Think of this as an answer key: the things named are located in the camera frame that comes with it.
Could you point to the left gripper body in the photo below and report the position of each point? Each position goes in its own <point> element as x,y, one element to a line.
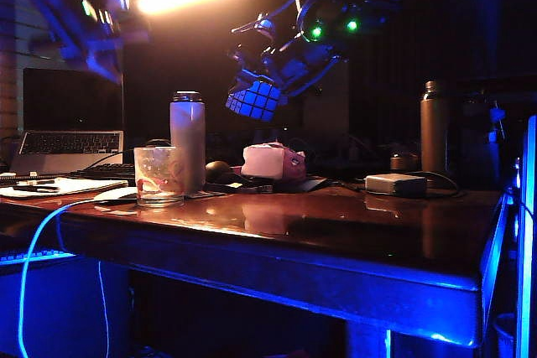
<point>105,58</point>

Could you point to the white thermos bottle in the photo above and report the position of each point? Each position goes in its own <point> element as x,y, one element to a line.
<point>189,136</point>

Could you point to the round bin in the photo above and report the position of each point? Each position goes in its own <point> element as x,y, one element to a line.
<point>505,335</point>

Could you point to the Rubik's cube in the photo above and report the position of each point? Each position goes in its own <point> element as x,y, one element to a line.
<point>255,101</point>

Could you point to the brown metal bottle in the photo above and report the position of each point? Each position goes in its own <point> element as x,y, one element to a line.
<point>434,131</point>

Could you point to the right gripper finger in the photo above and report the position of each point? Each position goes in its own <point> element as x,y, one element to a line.
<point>283,96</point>
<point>251,76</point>

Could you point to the black round object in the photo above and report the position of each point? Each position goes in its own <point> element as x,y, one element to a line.
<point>217,170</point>

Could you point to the black pen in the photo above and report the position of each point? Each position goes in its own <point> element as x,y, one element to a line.
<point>35,188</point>

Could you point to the clear glass cup red print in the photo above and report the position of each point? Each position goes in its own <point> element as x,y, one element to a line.
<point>159,177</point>

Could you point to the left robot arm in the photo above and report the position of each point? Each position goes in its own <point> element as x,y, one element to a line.
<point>46,1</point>

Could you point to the white notepad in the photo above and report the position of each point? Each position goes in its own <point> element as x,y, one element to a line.
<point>79,186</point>

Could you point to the silver laptop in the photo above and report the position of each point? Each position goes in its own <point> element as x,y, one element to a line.
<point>71,106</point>

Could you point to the white computer mouse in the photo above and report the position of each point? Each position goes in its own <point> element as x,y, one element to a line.
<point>117,194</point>

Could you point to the pink and white plush toy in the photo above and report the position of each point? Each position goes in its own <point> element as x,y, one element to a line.
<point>268,161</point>

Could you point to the black keyboard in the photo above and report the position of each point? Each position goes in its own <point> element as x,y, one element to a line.
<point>107,172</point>

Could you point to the window blinds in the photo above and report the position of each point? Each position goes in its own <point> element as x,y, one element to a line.
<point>17,81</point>

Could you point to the vertical metal post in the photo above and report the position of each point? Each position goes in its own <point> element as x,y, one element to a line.
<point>526,228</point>

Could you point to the white power adapter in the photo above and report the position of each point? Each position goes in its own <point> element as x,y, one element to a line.
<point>394,185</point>

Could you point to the small metal can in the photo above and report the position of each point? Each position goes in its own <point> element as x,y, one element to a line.
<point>403,162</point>

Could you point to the black fabric pouch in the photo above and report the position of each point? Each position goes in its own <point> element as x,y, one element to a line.
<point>308,184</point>

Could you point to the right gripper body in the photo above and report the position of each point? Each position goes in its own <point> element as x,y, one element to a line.
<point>293,60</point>

